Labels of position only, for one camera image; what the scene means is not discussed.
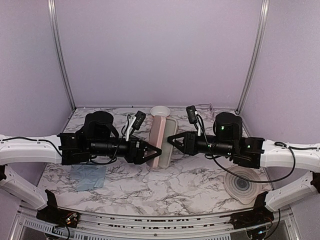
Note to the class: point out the aluminium frame post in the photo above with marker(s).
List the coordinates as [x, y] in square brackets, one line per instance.
[59, 53]
[262, 22]

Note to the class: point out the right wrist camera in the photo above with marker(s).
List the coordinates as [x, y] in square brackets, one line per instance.
[193, 118]

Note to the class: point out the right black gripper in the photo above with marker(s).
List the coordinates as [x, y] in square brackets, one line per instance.
[190, 146]

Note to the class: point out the front aluminium rail base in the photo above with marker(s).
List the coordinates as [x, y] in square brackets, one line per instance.
[102, 226]

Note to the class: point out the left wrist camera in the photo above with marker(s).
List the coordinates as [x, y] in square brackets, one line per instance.
[134, 123]

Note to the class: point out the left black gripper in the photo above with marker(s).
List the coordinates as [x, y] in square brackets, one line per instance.
[136, 156]

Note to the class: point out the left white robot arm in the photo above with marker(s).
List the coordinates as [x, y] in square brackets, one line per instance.
[96, 138]

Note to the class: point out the light blue cleaning cloth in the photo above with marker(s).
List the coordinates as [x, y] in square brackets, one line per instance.
[88, 177]

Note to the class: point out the right aluminium frame post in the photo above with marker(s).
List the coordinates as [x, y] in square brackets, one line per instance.
[262, 22]

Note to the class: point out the left aluminium frame post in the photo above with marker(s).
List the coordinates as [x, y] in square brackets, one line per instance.
[59, 53]

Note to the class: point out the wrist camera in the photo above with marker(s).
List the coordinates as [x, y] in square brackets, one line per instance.
[134, 123]
[193, 118]

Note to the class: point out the pink hard glasses case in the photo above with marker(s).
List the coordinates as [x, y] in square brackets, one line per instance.
[161, 129]

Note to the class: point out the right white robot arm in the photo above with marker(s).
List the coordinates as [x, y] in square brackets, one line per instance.
[253, 152]

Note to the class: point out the grey swirl ceramic plate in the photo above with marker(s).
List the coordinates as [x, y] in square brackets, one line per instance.
[240, 189]

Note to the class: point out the orange white bowl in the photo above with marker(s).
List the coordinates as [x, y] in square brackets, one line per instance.
[160, 110]

